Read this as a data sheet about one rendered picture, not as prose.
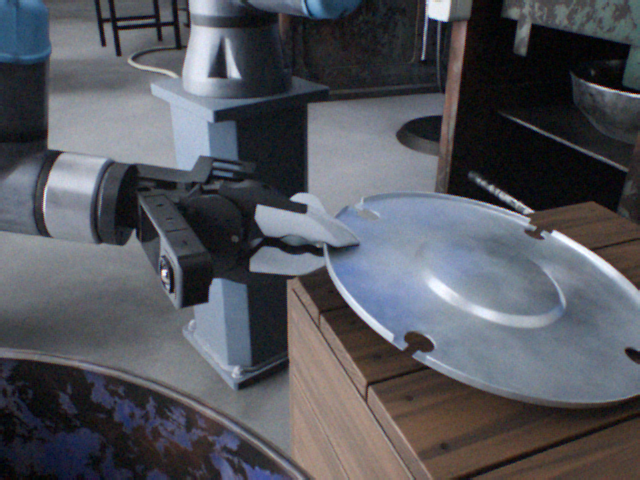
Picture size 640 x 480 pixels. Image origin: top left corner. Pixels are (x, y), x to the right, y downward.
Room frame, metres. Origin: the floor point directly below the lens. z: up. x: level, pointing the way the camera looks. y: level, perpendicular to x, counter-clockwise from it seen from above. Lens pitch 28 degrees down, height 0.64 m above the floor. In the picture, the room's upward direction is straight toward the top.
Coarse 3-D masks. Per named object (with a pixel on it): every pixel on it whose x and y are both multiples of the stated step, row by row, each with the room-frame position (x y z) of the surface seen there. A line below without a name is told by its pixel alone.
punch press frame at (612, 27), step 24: (504, 0) 1.13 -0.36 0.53; (528, 0) 1.07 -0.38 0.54; (552, 0) 1.01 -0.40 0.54; (576, 0) 0.96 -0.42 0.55; (600, 0) 0.92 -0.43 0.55; (624, 0) 0.87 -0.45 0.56; (528, 24) 1.06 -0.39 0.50; (552, 24) 1.00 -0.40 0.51; (576, 24) 0.95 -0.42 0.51; (600, 24) 0.91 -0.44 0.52; (624, 24) 0.86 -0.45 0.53; (528, 48) 1.06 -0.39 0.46; (504, 192) 1.04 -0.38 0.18
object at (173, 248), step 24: (144, 192) 0.43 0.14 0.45; (144, 216) 0.40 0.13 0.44; (168, 216) 0.39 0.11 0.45; (144, 240) 0.41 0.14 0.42; (168, 240) 0.36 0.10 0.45; (192, 240) 0.36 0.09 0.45; (168, 264) 0.34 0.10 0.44; (192, 264) 0.34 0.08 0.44; (168, 288) 0.34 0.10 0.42; (192, 288) 0.34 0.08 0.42
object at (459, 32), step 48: (480, 0) 1.14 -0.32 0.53; (480, 48) 1.15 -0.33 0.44; (576, 48) 1.24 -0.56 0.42; (624, 48) 1.28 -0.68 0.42; (480, 96) 1.15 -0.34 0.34; (528, 96) 1.19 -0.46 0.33; (480, 144) 1.16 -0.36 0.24; (528, 144) 1.21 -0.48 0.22; (480, 192) 1.17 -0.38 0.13; (528, 192) 1.22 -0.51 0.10; (576, 192) 1.27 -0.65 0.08
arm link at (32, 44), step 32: (0, 0) 0.44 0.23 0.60; (32, 0) 0.47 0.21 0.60; (0, 32) 0.44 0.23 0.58; (32, 32) 0.45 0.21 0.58; (0, 64) 0.43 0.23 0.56; (32, 64) 0.45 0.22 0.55; (0, 96) 0.43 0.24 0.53; (32, 96) 0.45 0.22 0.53; (0, 128) 0.42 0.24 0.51; (32, 128) 0.44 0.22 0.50
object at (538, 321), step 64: (384, 256) 0.42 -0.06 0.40; (448, 256) 0.43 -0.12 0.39; (512, 256) 0.45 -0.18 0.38; (576, 256) 0.48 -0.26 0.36; (384, 320) 0.33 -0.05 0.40; (448, 320) 0.34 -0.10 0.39; (512, 320) 0.35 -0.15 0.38; (576, 320) 0.37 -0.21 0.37; (512, 384) 0.28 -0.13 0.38; (576, 384) 0.29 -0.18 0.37
